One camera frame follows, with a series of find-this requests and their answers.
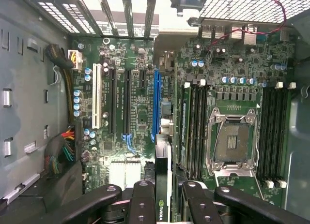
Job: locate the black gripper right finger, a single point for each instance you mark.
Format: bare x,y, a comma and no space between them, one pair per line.
203,209

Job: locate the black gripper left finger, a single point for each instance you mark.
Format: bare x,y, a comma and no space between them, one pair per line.
143,209

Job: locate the silver chipset heatsink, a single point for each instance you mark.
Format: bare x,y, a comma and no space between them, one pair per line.
126,172

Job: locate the silver socket cover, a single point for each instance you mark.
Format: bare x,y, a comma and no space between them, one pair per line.
232,173

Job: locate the CPU socket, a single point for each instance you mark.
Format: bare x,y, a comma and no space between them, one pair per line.
232,141

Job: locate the green motherboard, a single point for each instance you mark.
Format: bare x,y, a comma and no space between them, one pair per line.
140,108

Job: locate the blue expansion slot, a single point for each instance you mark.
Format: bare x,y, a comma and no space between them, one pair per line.
156,105

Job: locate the black open PC case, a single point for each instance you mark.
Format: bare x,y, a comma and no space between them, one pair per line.
298,137

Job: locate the white expansion slot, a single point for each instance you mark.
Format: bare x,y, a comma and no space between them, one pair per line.
97,95

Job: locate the short black expansion slot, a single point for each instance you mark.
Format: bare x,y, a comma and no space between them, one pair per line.
143,79

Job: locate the white power connector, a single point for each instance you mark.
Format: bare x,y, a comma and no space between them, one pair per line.
77,60

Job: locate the metal port block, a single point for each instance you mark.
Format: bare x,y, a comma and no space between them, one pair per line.
237,35

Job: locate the metal expansion slot cover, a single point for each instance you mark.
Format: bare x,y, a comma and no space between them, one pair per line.
128,14
150,14
106,14

